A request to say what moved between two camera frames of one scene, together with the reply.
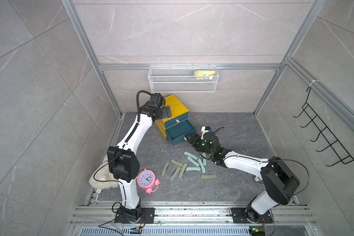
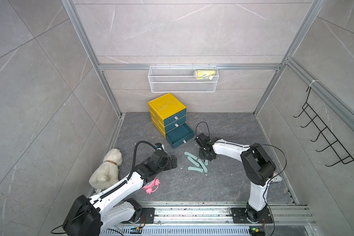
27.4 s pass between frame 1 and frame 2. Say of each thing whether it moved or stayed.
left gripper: moved
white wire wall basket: stayed
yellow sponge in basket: stayed
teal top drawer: moved
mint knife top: stayed
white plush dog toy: stayed
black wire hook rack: stayed
